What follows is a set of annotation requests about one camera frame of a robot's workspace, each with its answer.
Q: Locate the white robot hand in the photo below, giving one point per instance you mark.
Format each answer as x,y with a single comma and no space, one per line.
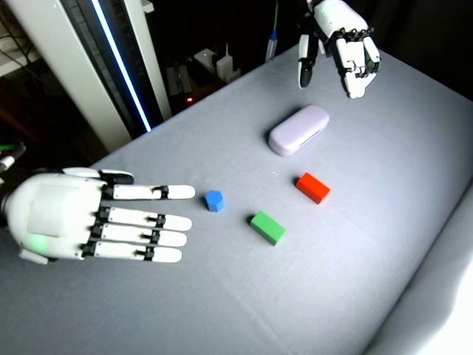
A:
336,18
55,211

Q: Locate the blue hexagonal block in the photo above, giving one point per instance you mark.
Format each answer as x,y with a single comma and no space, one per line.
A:
214,200

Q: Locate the lilac oblong case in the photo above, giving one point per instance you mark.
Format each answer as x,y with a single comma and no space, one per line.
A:
297,129

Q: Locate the white plastic bottle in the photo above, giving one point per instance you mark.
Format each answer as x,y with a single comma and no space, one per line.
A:
226,66

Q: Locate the small white box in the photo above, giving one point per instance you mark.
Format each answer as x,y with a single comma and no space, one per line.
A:
205,59

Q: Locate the white column with light strip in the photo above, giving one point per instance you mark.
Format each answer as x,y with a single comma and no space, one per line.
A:
74,74

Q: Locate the red rectangular block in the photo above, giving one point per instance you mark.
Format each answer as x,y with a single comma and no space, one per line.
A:
312,186

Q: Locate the green rectangular block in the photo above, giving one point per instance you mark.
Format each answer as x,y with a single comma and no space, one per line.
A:
267,226

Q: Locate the grey table cloth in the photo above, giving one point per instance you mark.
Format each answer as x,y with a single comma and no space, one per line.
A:
332,277

